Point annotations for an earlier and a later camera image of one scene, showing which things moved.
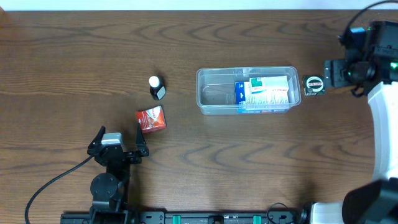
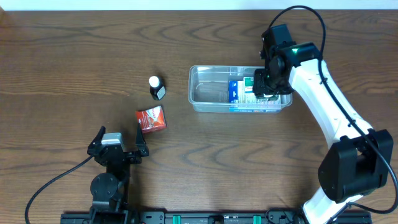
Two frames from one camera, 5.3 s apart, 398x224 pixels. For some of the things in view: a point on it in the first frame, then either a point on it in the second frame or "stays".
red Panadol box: (152, 119) stays
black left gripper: (143, 152) stays
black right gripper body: (333, 73) to (259, 83)
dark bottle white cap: (157, 90) stays
